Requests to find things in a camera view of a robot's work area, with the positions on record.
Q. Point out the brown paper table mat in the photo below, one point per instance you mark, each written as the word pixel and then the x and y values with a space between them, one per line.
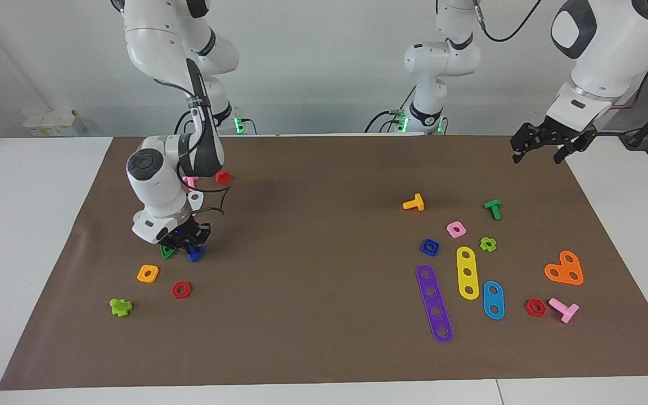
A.
pixel 313 270

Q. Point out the purple four-hole strip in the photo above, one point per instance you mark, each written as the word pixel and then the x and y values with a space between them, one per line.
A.
pixel 433 301

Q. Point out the yellow three-hole strip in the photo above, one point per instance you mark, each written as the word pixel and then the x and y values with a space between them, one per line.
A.
pixel 467 262

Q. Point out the pink square toy nut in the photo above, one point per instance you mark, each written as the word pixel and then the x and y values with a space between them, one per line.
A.
pixel 450 229

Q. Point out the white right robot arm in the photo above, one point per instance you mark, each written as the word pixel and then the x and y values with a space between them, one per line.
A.
pixel 158 185

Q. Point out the green plastic toy screw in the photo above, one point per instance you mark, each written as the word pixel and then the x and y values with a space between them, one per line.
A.
pixel 494 208

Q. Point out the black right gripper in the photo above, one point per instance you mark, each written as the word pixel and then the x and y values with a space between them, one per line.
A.
pixel 192 233

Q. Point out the orange square toy nut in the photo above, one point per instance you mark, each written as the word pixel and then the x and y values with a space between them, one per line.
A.
pixel 141 274

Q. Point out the white box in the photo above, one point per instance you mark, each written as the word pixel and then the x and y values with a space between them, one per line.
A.
pixel 51 122

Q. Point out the blue two-hole strip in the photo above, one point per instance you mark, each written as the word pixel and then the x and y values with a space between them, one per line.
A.
pixel 493 300

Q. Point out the orange heart-shaped plate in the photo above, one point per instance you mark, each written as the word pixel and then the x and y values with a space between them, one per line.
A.
pixel 565 270

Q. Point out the pink plastic toy screw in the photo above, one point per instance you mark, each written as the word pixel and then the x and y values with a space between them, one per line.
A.
pixel 567 311
pixel 190 181

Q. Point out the lime cross toy screw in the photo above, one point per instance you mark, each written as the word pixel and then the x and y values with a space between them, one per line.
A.
pixel 120 307

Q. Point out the white curved perforated strip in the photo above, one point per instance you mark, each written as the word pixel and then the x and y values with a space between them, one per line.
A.
pixel 197 202

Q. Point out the orange plastic toy screw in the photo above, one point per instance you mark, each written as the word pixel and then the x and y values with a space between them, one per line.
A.
pixel 417 203

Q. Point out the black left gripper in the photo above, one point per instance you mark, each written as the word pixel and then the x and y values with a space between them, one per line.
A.
pixel 560 129

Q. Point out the blue triangle toy screw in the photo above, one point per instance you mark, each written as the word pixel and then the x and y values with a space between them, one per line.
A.
pixel 194 256

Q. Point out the red hexagon toy nut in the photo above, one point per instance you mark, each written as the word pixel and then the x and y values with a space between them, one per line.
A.
pixel 175 290
pixel 529 307

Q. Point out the green triangle toy nut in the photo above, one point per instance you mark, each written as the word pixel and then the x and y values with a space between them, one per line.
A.
pixel 165 253

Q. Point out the red plastic toy screw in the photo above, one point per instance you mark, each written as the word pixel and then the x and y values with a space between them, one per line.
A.
pixel 223 178

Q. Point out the lime flower toy nut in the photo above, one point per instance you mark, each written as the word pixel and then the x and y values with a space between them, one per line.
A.
pixel 484 244

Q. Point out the blue square toy nut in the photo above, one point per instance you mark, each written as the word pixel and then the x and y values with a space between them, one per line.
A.
pixel 424 247

